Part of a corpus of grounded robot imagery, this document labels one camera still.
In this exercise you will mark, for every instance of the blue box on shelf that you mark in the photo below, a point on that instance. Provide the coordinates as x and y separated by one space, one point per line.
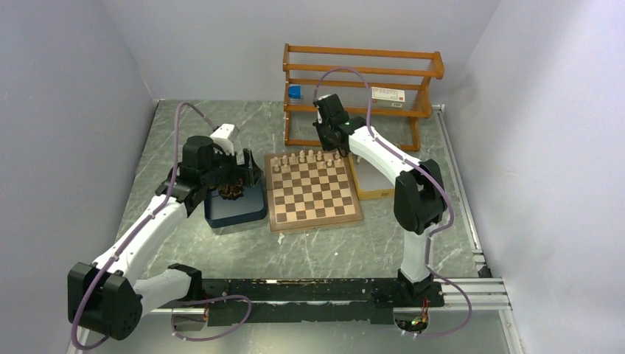
294 92

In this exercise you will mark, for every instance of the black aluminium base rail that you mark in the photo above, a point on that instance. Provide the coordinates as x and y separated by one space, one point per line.
373 300

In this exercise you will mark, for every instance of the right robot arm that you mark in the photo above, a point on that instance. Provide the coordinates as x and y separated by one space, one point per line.
419 200

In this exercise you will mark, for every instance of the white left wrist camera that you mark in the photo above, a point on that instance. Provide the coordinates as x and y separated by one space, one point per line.
225 136

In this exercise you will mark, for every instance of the pile of brown chess pieces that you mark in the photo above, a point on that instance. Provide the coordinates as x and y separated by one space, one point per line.
231 191

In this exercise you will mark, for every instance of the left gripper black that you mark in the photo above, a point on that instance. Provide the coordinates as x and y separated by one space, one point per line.
245 175

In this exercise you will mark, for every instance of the dark blue tray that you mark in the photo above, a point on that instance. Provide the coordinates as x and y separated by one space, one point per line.
252 206

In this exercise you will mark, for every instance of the orange wooden shelf rack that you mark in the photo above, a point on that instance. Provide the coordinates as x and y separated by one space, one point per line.
348 71

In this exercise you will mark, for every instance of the white red box on shelf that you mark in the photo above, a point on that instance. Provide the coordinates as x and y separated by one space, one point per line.
392 96

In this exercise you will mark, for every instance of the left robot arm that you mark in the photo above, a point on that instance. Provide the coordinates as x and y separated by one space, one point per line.
108 296

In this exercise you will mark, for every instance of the wooden chessboard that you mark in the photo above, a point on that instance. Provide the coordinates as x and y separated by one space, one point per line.
306 197

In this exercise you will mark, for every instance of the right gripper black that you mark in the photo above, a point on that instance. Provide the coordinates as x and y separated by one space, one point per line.
326 145

